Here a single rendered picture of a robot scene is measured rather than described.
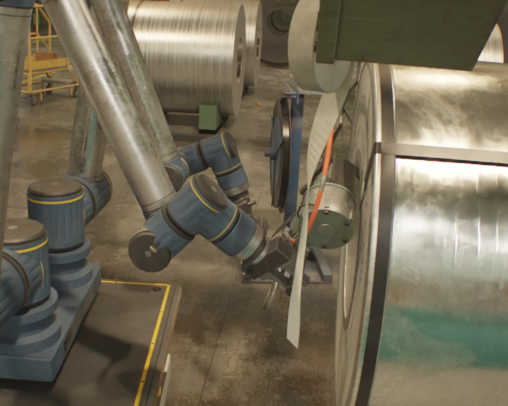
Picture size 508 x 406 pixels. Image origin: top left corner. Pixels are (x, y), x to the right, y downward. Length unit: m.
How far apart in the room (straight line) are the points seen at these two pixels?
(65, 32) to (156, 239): 0.56
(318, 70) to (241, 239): 0.66
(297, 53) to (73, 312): 1.48
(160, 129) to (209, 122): 4.77
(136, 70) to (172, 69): 4.68
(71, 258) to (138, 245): 0.82
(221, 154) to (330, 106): 1.25
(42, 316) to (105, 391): 0.30
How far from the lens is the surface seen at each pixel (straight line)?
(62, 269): 2.42
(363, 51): 0.84
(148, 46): 6.95
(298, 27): 1.00
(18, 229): 2.00
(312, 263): 3.87
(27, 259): 1.94
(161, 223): 1.57
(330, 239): 1.75
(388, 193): 1.57
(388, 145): 1.62
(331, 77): 1.06
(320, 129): 1.18
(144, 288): 2.72
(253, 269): 1.67
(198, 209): 1.53
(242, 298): 3.44
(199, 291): 3.49
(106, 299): 2.64
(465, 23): 0.78
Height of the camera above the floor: 1.53
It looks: 18 degrees down
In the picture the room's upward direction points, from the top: 3 degrees clockwise
